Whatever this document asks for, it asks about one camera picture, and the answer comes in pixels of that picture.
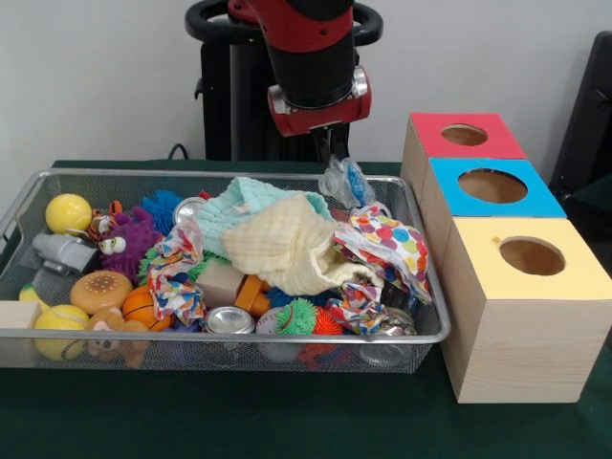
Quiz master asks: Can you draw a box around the small orange basketball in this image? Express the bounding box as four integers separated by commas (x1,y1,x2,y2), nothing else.
121,285,173,332

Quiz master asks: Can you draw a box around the silver drink can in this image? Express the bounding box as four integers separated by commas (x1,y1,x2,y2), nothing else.
204,305,256,353

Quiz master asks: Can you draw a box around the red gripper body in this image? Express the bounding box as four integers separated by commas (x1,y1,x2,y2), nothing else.
266,65,373,139

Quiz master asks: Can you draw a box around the light blue muslin cloth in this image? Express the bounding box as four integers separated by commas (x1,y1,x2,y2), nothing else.
193,176,339,254

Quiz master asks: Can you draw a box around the dark green table cloth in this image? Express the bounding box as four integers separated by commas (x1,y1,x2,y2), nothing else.
0,160,612,459
558,174,612,240

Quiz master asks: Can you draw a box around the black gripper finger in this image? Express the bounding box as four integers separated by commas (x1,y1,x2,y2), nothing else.
313,128,335,164
332,124,351,162

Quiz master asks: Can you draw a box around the purple spiky ball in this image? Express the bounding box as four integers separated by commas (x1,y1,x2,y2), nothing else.
98,206,164,283

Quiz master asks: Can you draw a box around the silver mesh bin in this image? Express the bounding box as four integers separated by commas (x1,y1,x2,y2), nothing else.
0,167,452,373

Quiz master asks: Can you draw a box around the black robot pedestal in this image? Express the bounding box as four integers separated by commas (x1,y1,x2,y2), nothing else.
185,0,383,163

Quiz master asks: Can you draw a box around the crushed clear water bottle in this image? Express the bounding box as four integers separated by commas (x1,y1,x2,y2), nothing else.
318,155,378,210

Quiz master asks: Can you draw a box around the polka dot paper napkin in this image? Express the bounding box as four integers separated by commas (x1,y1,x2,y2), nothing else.
332,206,433,305

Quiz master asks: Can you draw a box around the grey plastic toy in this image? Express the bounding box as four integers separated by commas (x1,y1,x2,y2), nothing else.
32,232,100,277

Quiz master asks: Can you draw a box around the cream muslin cloth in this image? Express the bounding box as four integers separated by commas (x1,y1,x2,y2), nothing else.
219,193,386,296

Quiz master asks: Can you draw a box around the black panel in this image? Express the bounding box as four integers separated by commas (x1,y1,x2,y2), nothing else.
549,31,612,192

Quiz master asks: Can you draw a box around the yellow ball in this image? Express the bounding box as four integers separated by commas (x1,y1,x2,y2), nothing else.
45,193,94,235
33,304,91,361

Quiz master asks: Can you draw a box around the wooden box with three holes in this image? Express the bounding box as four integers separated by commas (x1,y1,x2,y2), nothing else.
400,112,612,405

